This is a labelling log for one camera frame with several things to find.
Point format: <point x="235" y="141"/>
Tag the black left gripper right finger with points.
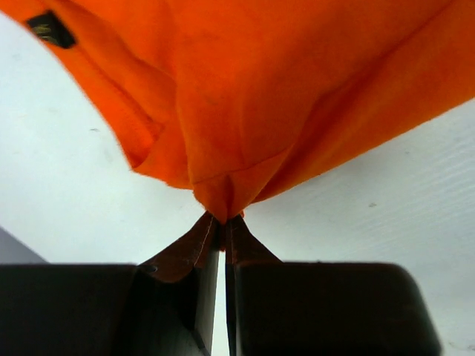
<point x="288" y="308"/>

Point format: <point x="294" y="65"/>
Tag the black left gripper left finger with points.
<point x="164" y="306"/>

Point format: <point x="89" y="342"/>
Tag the orange t shirt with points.
<point x="239" y="101"/>

